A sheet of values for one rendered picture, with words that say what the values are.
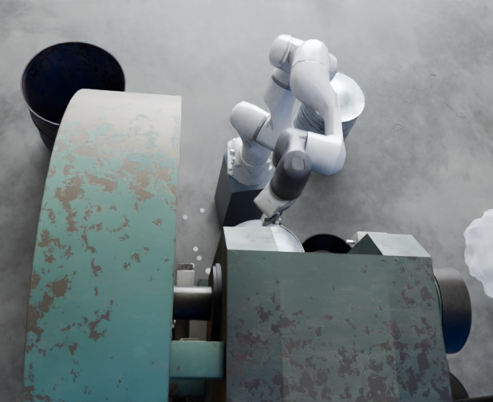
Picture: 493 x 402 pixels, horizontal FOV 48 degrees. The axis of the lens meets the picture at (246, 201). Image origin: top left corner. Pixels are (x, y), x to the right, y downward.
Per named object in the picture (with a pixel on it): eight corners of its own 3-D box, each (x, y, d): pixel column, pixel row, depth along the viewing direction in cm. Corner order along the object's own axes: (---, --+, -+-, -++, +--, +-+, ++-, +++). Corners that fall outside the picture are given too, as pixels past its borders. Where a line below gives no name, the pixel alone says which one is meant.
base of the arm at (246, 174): (220, 139, 229) (223, 122, 216) (263, 135, 233) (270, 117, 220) (230, 188, 221) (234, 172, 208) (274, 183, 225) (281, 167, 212)
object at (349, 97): (303, 116, 257) (304, 115, 256) (308, 66, 269) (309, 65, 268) (363, 127, 260) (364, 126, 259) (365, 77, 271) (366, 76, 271)
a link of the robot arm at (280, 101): (278, 68, 189) (324, 96, 187) (250, 127, 203) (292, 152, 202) (266, 78, 180) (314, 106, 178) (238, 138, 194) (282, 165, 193)
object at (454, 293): (372, 281, 133) (409, 253, 113) (416, 282, 135) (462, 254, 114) (381, 378, 124) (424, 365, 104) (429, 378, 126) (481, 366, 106)
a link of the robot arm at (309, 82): (295, 56, 152) (277, 147, 137) (360, 72, 153) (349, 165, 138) (286, 81, 162) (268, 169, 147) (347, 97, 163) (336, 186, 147)
